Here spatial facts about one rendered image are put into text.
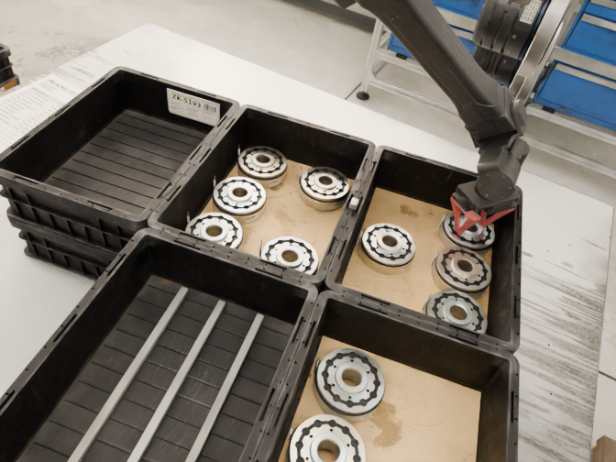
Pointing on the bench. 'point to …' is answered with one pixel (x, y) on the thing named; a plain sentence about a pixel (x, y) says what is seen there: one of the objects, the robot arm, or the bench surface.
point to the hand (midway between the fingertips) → (471, 225)
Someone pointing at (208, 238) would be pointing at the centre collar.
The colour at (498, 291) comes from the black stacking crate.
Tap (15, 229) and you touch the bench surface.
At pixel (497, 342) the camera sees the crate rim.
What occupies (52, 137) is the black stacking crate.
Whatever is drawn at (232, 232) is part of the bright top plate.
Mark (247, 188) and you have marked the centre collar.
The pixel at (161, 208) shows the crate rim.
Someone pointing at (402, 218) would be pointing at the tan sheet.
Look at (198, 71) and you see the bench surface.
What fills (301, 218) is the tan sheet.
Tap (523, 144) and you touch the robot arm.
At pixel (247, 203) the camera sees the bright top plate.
